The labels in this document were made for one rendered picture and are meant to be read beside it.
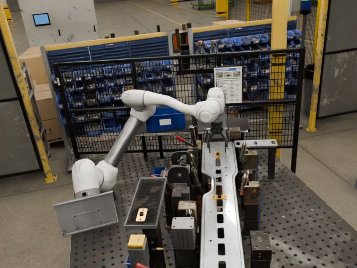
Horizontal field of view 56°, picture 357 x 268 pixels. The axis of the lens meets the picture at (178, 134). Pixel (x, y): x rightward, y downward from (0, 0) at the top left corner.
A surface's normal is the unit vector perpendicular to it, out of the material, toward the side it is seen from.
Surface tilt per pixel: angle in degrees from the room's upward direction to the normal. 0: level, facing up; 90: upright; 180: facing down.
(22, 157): 88
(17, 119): 91
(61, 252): 0
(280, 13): 91
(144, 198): 0
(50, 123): 87
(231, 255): 0
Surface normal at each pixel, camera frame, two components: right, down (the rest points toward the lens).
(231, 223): -0.08, -0.90
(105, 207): 0.29, 0.39
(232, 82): -0.08, 0.43
